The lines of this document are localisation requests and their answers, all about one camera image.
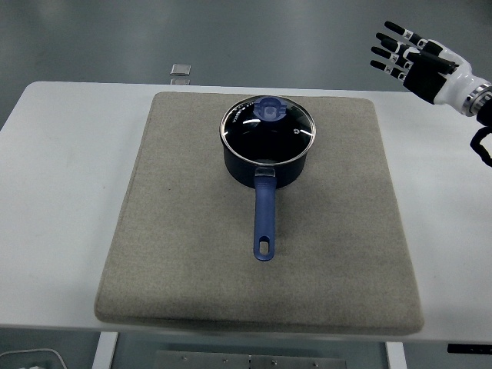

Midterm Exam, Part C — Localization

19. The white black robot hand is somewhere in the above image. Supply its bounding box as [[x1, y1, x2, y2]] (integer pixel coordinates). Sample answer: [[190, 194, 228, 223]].
[[369, 20, 482, 114]]

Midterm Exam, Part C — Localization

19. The glass pot lid blue knob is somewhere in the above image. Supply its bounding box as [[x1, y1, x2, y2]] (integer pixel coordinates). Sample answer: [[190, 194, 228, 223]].
[[219, 95, 318, 165]]

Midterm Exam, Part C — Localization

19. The black flat bar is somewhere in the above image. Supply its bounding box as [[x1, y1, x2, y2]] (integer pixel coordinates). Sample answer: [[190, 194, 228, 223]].
[[447, 343, 492, 355]]

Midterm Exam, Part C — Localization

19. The white table leg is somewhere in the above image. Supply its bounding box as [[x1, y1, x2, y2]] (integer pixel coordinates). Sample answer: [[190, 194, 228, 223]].
[[91, 331, 120, 369], [384, 341, 408, 369]]

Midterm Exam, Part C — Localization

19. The beige fabric mat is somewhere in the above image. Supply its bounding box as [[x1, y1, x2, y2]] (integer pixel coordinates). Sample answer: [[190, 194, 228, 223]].
[[94, 91, 425, 337]]

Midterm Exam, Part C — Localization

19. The grey metal plate with screws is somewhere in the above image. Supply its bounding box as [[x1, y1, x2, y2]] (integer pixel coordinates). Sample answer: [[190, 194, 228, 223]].
[[153, 349, 349, 369]]

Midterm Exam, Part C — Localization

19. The dark blue saucepan long handle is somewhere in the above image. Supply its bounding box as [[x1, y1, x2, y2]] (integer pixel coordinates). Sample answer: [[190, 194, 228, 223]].
[[221, 135, 310, 263]]

